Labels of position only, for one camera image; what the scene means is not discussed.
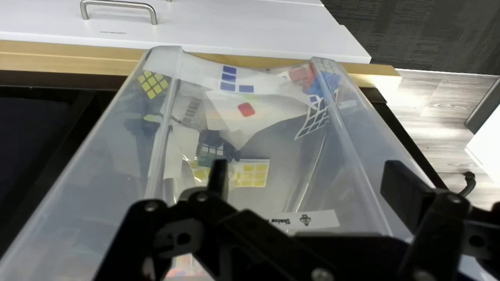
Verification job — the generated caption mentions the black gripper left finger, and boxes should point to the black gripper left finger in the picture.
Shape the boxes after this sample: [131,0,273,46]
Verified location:
[92,158,247,281]

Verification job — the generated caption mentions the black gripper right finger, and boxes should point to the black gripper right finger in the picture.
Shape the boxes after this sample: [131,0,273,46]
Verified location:
[379,160,473,281]

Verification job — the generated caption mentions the clear plastic storage box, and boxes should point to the clear plastic storage box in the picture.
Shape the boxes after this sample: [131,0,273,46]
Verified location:
[0,44,498,281]

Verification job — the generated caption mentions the white box label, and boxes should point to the white box label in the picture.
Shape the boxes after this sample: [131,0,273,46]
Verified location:
[268,208,340,235]

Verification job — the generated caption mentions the black cabinet with white drawers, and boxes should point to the black cabinet with white drawers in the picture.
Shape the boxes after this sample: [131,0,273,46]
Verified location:
[0,69,450,263]

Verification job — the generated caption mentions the white panel furniture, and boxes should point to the white panel furniture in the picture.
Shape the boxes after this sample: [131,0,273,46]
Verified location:
[464,77,500,185]

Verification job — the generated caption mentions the black puzzle cube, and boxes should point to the black puzzle cube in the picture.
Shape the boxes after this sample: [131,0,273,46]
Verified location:
[195,128,242,169]

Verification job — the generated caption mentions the yellow sticker sheet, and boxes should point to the yellow sticker sheet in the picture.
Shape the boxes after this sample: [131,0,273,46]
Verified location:
[192,158,272,191]

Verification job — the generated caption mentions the yellow-faced puzzle cube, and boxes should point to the yellow-faced puzzle cube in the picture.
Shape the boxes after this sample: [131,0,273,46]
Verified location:
[134,71,173,102]

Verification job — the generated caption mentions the white sheet with blue stickers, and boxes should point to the white sheet with blue stickers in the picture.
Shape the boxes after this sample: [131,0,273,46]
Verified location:
[203,52,325,153]

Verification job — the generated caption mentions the wooden countertop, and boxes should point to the wooden countertop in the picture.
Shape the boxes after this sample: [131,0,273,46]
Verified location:
[0,39,403,91]

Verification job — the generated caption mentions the red and blue puzzle cube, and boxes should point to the red and blue puzzle cube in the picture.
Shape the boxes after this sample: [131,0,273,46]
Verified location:
[287,63,342,100]

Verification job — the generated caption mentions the thin black cable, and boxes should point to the thin black cable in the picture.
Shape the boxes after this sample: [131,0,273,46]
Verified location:
[456,171,478,200]

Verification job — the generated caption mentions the silver counter drawer handle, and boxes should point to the silver counter drawer handle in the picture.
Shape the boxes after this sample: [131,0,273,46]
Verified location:
[78,0,159,27]

